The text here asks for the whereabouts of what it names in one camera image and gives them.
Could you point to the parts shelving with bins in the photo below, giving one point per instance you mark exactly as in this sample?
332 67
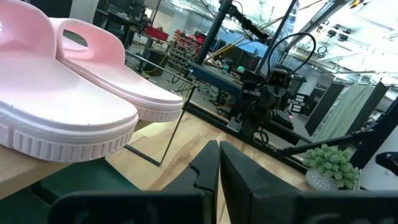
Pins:
183 49

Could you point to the black stand leg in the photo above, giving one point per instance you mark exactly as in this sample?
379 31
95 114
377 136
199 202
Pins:
388 124

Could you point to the black metal table frame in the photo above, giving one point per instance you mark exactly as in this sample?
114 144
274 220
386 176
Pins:
211 118

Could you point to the green cloth mat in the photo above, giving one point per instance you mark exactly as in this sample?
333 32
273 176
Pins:
87 177

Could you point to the red storage box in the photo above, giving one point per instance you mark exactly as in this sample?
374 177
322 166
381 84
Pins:
157 33

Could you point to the green curtain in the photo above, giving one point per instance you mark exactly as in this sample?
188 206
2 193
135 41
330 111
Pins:
345 115

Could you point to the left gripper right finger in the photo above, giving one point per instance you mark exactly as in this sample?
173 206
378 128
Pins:
239 180

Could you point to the black bin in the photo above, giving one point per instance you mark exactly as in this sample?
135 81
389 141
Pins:
157 63

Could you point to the black partition panel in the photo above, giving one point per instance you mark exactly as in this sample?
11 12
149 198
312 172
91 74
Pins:
374 102
323 109

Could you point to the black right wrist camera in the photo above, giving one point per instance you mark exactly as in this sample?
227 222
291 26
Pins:
280 77

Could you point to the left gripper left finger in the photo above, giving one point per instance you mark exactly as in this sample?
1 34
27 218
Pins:
206 174

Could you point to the green potted succulent plant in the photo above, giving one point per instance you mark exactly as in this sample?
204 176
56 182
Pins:
329 165

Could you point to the black slanted support strut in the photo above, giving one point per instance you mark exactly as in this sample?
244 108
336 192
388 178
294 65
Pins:
342 140

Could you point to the pink slide sandal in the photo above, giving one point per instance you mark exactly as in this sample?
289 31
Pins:
124 84
62 102

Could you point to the black camera pole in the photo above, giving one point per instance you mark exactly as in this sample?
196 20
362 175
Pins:
215 28

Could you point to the black rounded device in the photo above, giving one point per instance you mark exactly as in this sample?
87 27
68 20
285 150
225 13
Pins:
387 161

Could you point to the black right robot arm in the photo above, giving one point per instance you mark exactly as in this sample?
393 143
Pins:
255 119

